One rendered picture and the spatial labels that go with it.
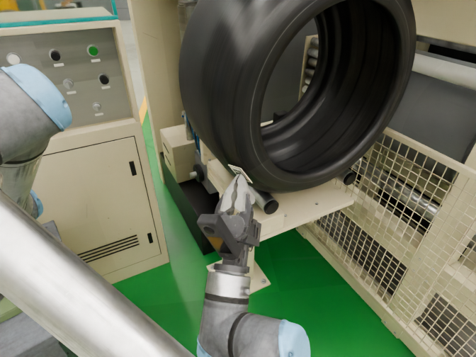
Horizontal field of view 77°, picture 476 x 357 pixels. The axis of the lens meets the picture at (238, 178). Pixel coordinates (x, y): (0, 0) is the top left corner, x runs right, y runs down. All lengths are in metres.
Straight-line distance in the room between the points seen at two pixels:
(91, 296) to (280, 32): 0.50
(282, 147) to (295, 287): 0.93
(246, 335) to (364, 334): 1.18
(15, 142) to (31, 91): 0.08
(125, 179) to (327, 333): 1.18
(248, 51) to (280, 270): 1.42
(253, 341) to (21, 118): 0.49
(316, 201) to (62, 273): 0.77
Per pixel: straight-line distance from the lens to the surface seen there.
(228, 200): 0.66
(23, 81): 0.55
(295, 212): 0.96
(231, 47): 0.59
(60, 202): 1.46
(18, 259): 0.45
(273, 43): 0.59
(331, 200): 1.03
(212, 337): 0.63
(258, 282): 1.74
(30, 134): 0.54
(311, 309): 1.71
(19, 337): 1.11
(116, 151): 1.35
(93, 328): 0.44
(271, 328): 0.57
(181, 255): 1.90
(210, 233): 0.58
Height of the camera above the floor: 1.44
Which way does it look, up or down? 36 degrees down
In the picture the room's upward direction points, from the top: straight up
